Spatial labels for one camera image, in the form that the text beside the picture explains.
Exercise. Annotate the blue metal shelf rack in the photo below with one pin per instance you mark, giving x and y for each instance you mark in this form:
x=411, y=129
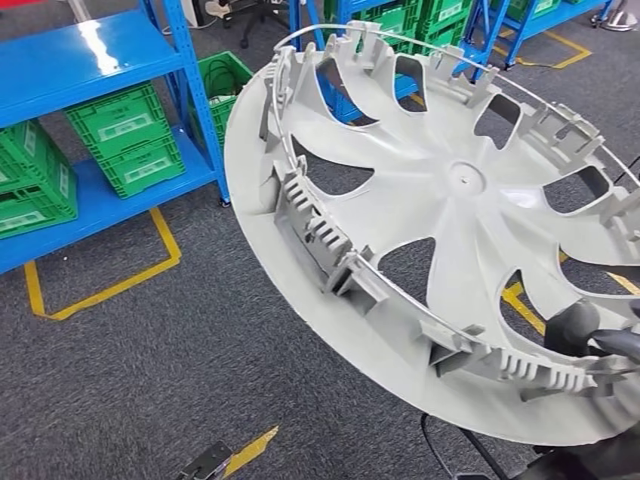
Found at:
x=299, y=16
x=550, y=16
x=75, y=60

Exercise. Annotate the black robot left foot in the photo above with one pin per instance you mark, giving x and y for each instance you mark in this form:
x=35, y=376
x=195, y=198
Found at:
x=207, y=462

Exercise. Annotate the black office chair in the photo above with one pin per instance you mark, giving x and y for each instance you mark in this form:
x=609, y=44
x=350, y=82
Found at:
x=260, y=13

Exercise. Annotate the grey plastic wheel hubcap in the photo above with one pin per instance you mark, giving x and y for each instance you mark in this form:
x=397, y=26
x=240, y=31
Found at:
x=465, y=265

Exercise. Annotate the chrome stanchion base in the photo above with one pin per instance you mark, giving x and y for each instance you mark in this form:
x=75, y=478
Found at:
x=617, y=23

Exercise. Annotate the yellow floor tape line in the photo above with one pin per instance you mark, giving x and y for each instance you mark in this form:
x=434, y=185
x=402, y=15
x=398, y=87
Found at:
x=250, y=452
x=522, y=308

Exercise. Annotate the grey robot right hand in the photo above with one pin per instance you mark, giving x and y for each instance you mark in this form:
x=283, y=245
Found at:
x=570, y=331

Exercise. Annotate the green open plastic basket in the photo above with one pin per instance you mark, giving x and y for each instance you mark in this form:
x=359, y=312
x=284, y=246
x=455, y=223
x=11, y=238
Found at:
x=240, y=76

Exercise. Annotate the green plastic crate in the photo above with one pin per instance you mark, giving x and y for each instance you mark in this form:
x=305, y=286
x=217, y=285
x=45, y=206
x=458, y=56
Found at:
x=35, y=172
x=125, y=106
x=530, y=6
x=445, y=20
x=385, y=23

